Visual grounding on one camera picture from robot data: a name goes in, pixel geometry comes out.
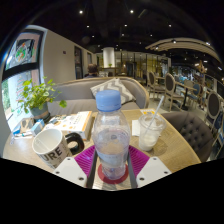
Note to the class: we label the dark grey tufted armchair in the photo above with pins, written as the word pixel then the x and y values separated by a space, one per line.
pixel 188 131

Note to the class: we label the person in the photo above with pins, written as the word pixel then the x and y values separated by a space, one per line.
pixel 92 70

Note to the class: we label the white mug with black lettering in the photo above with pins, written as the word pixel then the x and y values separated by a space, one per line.
pixel 50 148

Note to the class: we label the group of ceiling spotlights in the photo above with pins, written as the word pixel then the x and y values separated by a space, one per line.
pixel 131 11

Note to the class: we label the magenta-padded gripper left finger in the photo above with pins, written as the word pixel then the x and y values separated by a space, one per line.
pixel 70 168

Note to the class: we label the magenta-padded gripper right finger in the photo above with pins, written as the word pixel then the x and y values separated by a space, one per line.
pixel 151 168

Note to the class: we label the yellow-bordered white card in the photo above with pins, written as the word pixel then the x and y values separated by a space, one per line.
pixel 146 111

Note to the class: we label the white paper napkin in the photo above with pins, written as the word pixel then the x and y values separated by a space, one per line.
pixel 135 128

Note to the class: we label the small light blue box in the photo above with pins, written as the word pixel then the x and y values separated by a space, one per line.
pixel 37 127

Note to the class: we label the green potted plant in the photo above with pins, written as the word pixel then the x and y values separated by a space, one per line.
pixel 36 95

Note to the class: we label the clear blue-capped water bottle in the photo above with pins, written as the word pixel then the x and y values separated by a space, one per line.
pixel 111 136

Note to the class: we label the grey curved sofa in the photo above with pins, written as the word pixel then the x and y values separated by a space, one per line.
pixel 73 93

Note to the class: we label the grey white chevron cushion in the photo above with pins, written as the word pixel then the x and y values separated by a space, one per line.
pixel 115 86

